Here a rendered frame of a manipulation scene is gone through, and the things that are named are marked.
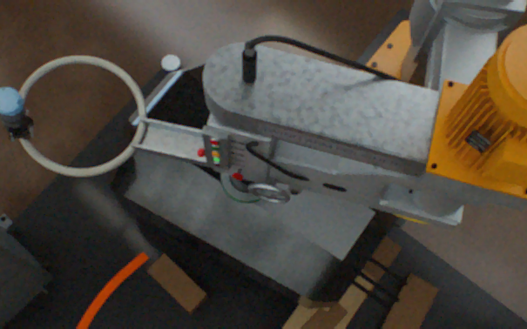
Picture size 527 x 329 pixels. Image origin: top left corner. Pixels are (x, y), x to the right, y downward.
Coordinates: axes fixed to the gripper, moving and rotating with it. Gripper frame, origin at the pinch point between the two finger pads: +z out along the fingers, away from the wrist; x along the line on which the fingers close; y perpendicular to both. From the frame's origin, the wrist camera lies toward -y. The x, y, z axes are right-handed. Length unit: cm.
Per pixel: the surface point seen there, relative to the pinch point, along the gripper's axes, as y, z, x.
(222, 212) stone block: 45, 10, 71
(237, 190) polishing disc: 40, -2, 76
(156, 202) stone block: 33, 26, 47
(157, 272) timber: 57, 74, 45
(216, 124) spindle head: 33, -68, 59
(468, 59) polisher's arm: 27, -76, 143
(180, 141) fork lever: 18, -11, 57
